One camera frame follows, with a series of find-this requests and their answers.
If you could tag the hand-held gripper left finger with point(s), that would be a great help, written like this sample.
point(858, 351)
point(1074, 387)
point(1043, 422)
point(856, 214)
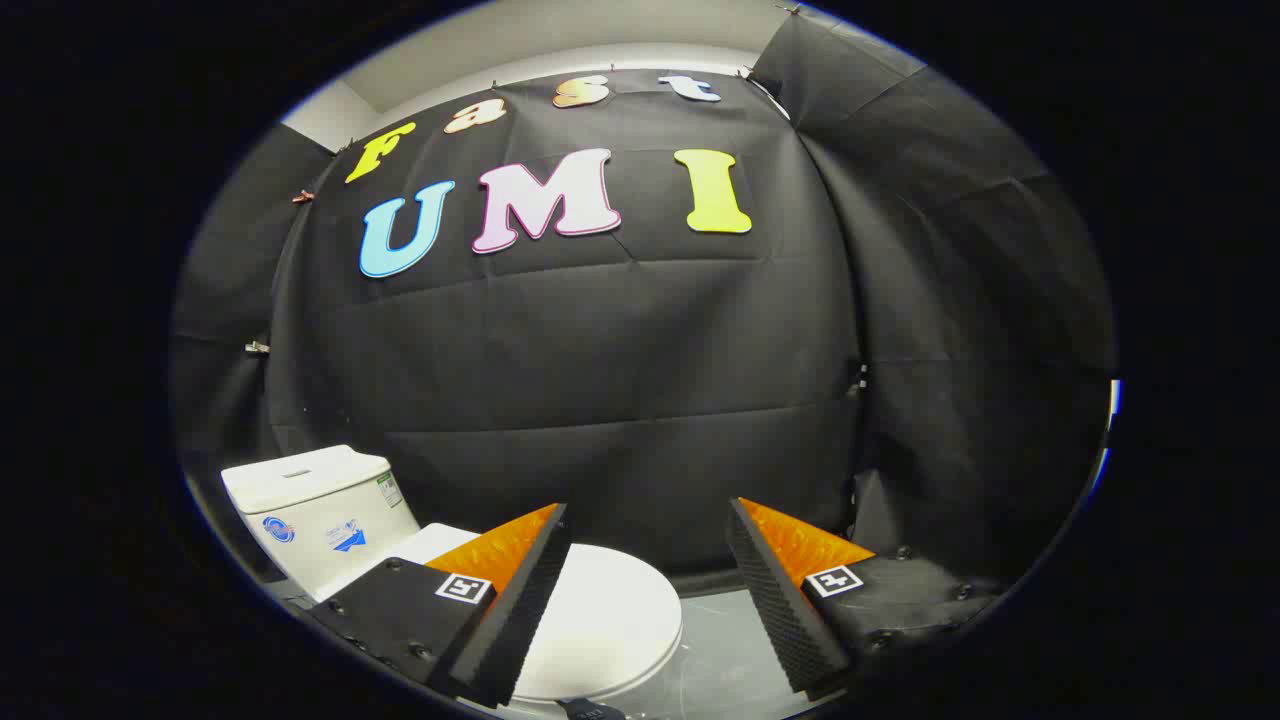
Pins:
point(530, 590)

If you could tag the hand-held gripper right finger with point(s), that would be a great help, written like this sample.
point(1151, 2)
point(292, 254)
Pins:
point(775, 600)

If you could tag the black backdrop cloth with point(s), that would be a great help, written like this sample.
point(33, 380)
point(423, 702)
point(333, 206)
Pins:
point(620, 350)

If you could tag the white toilet lid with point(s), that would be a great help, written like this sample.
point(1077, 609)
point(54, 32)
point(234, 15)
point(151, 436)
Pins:
point(610, 610)

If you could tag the white toilet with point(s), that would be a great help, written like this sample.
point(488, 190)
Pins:
point(310, 500)

